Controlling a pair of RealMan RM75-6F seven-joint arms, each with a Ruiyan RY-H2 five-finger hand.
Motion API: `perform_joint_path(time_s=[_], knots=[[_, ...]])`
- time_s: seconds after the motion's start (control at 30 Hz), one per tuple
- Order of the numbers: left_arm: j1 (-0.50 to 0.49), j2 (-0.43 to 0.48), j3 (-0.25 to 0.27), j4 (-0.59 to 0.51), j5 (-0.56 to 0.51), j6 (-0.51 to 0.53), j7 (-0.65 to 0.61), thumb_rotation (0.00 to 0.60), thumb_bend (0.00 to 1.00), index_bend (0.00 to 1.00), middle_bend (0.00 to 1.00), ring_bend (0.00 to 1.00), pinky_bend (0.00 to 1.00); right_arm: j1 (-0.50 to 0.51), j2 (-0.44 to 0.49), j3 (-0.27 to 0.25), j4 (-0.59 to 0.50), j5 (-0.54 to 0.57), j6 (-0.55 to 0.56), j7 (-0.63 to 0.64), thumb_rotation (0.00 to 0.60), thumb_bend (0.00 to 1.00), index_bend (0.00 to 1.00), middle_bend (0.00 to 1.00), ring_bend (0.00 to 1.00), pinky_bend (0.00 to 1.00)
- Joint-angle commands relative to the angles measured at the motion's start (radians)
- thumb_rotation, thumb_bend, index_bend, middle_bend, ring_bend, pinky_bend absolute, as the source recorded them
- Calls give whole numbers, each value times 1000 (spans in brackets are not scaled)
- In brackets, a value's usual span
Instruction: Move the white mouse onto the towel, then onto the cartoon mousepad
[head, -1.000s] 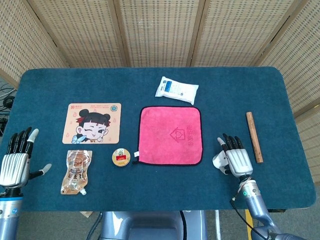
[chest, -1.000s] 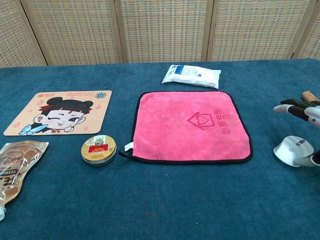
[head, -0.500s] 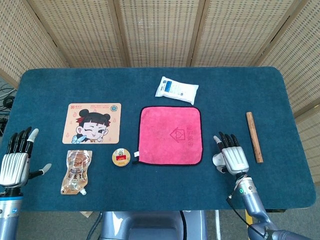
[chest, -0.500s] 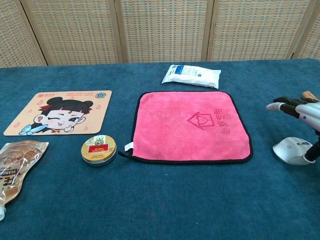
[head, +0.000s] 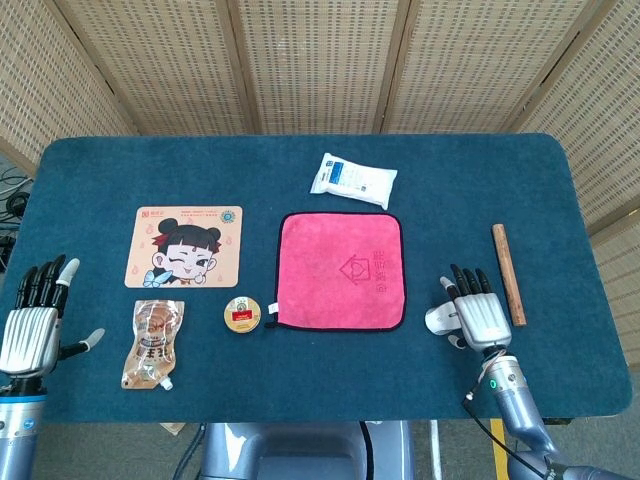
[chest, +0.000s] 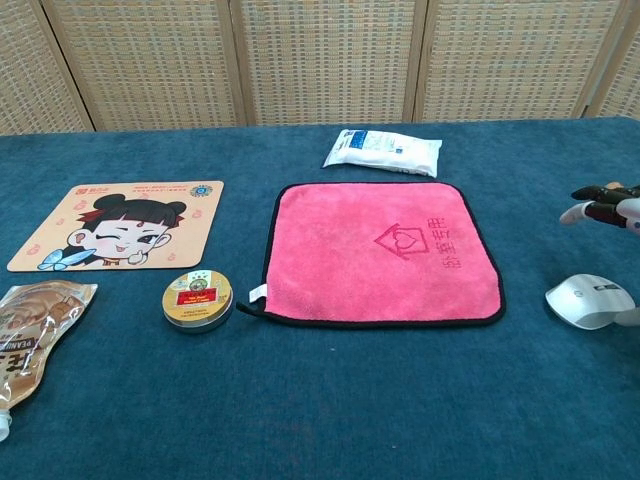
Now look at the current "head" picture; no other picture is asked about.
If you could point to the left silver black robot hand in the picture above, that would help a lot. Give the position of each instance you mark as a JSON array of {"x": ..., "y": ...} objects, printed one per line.
[{"x": 30, "y": 340}]

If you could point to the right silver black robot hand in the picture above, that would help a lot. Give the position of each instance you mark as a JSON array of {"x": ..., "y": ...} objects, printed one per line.
[{"x": 482, "y": 320}]

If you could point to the white computer mouse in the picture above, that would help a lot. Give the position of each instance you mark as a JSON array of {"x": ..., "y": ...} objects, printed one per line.
[{"x": 437, "y": 320}]

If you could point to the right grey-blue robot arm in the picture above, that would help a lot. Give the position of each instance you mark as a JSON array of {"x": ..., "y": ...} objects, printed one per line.
[{"x": 520, "y": 405}]

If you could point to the cartoon girl mouse pad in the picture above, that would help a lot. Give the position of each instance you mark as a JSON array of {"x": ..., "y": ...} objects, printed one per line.
[{"x": 220, "y": 270}]

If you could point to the brown wooden stick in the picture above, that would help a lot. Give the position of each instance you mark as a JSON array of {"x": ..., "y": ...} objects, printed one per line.
[{"x": 509, "y": 275}]

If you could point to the brown drink spout pouch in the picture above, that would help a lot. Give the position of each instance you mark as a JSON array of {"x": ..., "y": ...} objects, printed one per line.
[{"x": 150, "y": 350}]

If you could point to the teal carpet table cover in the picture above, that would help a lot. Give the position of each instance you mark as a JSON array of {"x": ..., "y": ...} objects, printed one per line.
[{"x": 450, "y": 200}]

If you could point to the white table leg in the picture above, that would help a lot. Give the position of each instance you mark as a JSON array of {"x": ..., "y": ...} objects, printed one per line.
[{"x": 436, "y": 450}]

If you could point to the pink square towel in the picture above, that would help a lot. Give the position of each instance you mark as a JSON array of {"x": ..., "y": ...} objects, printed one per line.
[{"x": 330, "y": 270}]

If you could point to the brown paper scrap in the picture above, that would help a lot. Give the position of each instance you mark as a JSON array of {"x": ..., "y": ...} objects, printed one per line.
[{"x": 173, "y": 429}]

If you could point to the white wet wipes pack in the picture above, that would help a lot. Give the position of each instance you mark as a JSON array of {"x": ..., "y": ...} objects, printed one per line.
[{"x": 350, "y": 180}]

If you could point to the round gold tin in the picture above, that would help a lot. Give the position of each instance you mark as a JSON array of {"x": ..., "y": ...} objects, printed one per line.
[{"x": 242, "y": 315}]

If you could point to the grey-blue robot torso base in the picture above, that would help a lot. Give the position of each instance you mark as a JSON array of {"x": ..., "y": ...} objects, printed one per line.
[{"x": 300, "y": 450}]

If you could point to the woven bamboo folding screen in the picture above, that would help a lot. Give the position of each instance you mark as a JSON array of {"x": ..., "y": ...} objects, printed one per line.
[{"x": 320, "y": 65}]

